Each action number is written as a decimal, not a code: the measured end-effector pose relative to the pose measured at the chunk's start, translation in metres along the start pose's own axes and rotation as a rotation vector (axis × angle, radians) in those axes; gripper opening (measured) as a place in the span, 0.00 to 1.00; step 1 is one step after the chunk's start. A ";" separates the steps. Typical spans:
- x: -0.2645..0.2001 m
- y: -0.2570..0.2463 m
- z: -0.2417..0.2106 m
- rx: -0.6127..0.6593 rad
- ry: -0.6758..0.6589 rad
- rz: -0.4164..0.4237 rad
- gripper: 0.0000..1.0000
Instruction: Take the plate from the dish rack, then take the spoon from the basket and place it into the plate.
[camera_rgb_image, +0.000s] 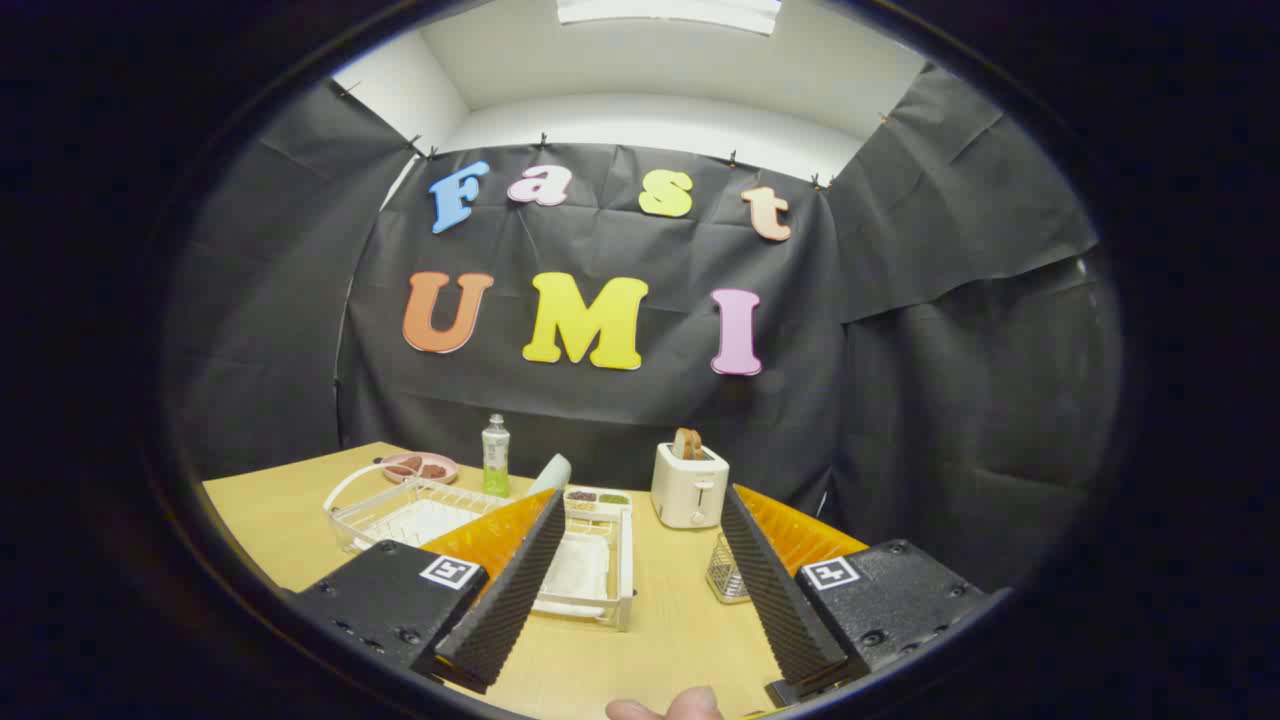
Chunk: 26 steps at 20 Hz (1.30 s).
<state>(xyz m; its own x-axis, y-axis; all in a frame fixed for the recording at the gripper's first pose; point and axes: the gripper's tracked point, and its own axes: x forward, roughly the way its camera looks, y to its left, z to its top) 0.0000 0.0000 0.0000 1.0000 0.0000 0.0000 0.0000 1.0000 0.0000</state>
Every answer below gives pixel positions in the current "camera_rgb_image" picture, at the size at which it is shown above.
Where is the metal wire basket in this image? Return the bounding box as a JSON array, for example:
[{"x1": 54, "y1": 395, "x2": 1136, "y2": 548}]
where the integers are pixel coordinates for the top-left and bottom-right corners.
[{"x1": 705, "y1": 532, "x2": 751, "y2": 605}]

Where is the white wire dish rack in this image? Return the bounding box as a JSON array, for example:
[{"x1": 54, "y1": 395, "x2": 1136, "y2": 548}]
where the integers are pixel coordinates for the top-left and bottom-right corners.
[{"x1": 322, "y1": 460, "x2": 636, "y2": 631}]

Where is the green drink bottle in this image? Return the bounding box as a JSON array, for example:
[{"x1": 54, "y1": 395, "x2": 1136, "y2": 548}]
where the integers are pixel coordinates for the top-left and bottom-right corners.
[{"x1": 482, "y1": 413, "x2": 512, "y2": 499}]

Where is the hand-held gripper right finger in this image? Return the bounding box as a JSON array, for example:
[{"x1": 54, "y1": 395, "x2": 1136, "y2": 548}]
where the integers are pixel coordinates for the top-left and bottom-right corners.
[{"x1": 720, "y1": 484, "x2": 991, "y2": 707}]

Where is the pale green plate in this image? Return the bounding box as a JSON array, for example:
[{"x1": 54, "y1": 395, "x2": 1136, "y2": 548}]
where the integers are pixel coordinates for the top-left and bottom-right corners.
[{"x1": 527, "y1": 453, "x2": 573, "y2": 498}]

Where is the white toaster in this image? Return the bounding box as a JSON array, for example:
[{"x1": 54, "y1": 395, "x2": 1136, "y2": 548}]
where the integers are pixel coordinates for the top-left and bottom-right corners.
[{"x1": 650, "y1": 442, "x2": 731, "y2": 530}]

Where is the ceiling light panel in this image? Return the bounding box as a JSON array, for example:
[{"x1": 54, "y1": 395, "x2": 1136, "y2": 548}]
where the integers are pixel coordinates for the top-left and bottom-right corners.
[{"x1": 556, "y1": 0, "x2": 783, "y2": 36}]

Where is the pink plate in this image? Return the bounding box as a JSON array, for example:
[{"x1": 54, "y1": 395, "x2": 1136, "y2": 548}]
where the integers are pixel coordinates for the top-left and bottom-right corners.
[{"x1": 381, "y1": 452, "x2": 461, "y2": 486}]

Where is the white compartment snack tray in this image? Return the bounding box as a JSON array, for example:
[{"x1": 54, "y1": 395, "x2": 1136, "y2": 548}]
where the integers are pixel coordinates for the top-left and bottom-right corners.
[{"x1": 563, "y1": 485, "x2": 633, "y2": 516}]

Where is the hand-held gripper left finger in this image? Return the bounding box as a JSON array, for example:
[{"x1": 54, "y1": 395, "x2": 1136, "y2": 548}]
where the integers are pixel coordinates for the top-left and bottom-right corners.
[{"x1": 285, "y1": 488, "x2": 567, "y2": 695}]

